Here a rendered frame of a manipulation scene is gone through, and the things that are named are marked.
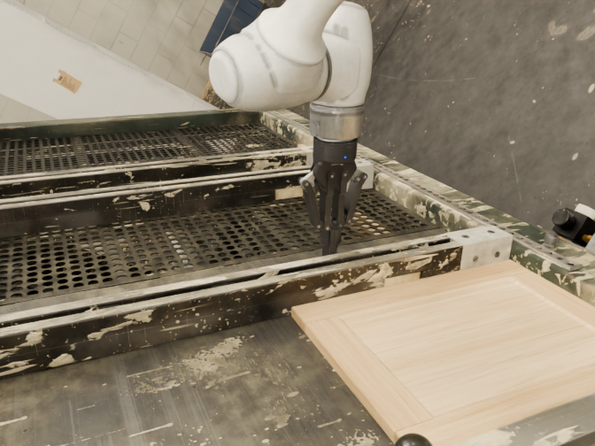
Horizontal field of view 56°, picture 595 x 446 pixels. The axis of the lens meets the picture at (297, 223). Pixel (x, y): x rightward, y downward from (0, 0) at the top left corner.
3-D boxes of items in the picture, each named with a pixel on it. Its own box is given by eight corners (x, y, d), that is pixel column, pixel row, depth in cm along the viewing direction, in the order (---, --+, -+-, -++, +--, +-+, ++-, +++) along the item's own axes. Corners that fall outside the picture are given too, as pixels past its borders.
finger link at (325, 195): (336, 173, 95) (329, 173, 95) (332, 232, 99) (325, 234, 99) (326, 165, 98) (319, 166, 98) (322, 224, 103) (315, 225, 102)
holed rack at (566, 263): (581, 268, 103) (582, 265, 103) (569, 271, 102) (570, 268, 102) (262, 106, 242) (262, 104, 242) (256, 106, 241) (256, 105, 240)
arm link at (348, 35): (334, 93, 99) (280, 102, 91) (339, -1, 93) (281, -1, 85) (382, 103, 92) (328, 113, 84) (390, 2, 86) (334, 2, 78)
